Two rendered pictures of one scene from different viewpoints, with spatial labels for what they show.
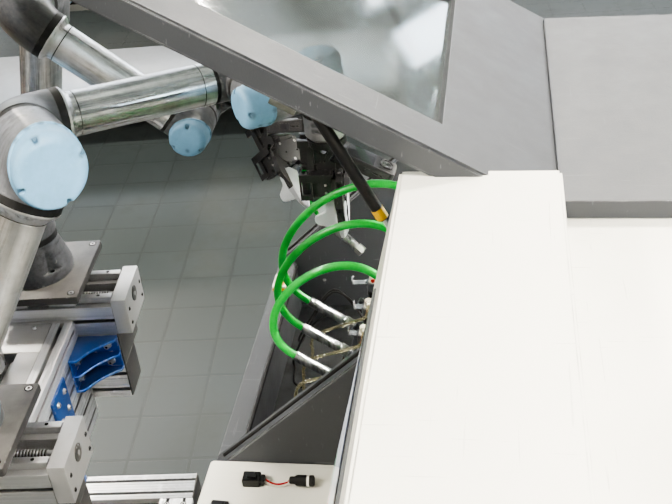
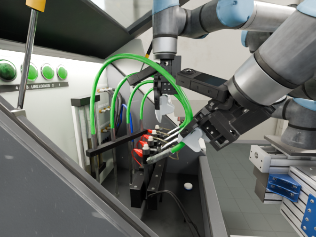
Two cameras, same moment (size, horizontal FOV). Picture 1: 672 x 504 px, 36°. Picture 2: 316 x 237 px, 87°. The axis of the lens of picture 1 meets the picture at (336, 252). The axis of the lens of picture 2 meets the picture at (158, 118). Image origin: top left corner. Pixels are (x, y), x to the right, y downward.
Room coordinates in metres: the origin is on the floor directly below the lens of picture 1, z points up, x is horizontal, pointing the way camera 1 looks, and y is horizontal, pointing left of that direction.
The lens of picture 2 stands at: (2.15, -0.04, 1.37)
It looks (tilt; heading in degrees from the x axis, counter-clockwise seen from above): 15 degrees down; 178
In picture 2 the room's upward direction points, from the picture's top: straight up
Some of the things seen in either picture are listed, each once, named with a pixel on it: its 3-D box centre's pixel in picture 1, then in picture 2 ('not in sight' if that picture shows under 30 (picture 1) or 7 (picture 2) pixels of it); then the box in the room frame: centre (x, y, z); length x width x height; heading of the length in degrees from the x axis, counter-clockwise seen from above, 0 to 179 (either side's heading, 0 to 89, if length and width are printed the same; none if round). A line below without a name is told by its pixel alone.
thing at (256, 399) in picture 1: (267, 376); (209, 213); (1.65, 0.17, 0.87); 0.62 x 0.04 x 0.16; 169
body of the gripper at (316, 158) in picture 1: (324, 165); (167, 75); (1.62, 0.00, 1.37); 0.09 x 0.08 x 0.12; 79
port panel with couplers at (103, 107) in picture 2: not in sight; (106, 108); (1.32, -0.28, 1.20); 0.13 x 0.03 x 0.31; 169
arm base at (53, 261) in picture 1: (34, 250); not in sight; (1.89, 0.65, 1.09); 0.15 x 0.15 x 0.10
